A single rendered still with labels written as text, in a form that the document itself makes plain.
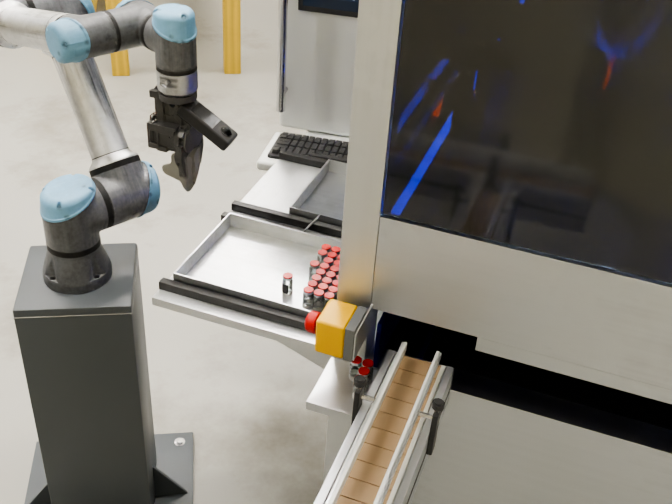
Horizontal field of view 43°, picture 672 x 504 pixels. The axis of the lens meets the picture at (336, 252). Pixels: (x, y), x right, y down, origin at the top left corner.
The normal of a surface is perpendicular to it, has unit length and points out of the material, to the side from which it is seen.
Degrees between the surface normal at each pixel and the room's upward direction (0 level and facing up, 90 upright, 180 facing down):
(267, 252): 0
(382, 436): 0
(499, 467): 90
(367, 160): 90
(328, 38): 90
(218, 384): 0
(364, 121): 90
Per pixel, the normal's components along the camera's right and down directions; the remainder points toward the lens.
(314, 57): -0.22, 0.54
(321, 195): 0.06, -0.82
